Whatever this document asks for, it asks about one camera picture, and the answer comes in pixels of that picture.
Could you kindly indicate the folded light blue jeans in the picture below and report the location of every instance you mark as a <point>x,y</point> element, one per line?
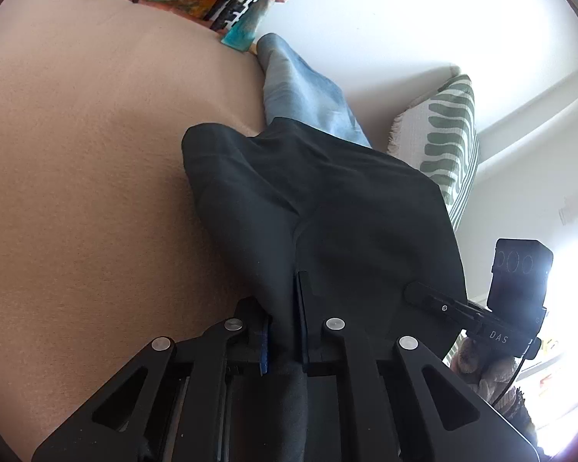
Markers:
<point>294,90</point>

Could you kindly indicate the pink beige blanket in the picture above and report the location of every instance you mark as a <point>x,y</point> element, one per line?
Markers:
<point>101,249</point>

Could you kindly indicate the green white patterned pillow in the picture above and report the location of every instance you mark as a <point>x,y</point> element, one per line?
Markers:
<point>436,135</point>

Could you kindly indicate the right white gloved hand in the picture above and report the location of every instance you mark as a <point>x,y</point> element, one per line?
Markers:
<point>490,377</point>

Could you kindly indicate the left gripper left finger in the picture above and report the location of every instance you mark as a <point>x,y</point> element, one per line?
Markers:
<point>249,353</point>

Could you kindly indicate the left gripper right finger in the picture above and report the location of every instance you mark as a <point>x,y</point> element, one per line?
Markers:
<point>314,348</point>

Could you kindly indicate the dark grey pants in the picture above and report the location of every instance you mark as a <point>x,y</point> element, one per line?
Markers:
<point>361,224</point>

